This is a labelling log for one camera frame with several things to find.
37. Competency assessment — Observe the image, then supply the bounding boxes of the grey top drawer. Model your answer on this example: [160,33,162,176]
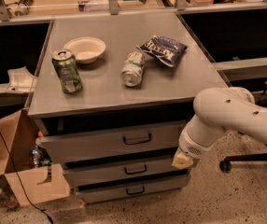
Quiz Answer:
[41,120,186,166]

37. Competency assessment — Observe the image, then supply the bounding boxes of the grey drawer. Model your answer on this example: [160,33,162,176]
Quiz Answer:
[41,120,186,166]
[75,170,190,203]
[64,155,177,189]

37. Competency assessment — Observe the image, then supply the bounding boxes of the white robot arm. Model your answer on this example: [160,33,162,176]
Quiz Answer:
[172,87,267,169]

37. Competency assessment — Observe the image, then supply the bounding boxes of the grey drawer cabinet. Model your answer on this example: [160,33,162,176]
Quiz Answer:
[29,12,225,203]

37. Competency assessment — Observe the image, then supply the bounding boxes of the grey bottom drawer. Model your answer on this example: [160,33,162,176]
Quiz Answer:
[75,170,190,203]

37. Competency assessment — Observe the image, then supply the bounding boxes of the grey middle drawer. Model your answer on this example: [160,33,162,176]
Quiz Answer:
[64,155,177,189]

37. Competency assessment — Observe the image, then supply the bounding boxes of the lying white green soda can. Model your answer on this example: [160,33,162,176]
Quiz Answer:
[120,51,145,87]

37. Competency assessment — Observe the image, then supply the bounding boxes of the blue chip bag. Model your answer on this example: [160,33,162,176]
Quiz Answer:
[137,35,188,67]

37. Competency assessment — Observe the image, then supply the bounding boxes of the bottles inside cardboard box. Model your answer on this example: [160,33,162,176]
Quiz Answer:
[31,131,52,168]

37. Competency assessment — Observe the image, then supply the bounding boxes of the upright green soda can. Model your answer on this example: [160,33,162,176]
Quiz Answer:
[52,49,82,94]

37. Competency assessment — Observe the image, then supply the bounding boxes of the white paper bowl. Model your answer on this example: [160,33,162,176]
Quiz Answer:
[64,37,106,64]

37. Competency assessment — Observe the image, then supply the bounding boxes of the brown cardboard box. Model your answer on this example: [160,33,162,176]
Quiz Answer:
[0,109,70,206]

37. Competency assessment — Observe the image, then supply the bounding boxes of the plastic bottle on floor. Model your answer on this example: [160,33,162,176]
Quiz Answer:
[0,188,19,210]

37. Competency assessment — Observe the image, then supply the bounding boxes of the black floor cable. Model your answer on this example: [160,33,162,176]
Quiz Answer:
[0,100,55,224]

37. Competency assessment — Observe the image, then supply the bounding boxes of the metal bracket on left shelf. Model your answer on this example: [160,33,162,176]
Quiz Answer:
[6,67,37,93]

